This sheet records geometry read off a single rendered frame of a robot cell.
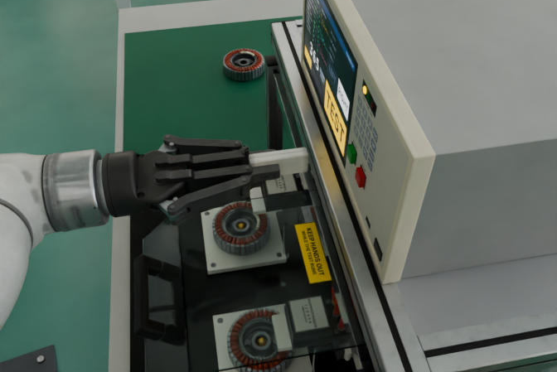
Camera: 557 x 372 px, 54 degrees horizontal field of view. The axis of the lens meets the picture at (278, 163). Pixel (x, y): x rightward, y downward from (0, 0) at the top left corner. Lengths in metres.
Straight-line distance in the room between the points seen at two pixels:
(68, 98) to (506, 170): 2.44
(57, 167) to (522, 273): 0.54
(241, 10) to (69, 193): 1.27
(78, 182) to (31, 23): 2.86
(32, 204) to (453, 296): 0.47
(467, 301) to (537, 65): 0.27
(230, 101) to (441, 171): 0.98
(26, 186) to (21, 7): 3.03
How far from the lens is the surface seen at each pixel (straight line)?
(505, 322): 0.66
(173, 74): 1.55
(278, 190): 0.99
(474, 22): 0.70
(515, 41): 0.68
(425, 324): 0.64
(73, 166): 0.64
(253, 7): 1.83
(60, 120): 2.70
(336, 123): 0.75
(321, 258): 0.72
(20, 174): 0.64
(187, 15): 1.81
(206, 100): 1.45
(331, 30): 0.73
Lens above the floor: 1.66
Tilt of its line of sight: 46 degrees down
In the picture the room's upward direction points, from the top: straight up
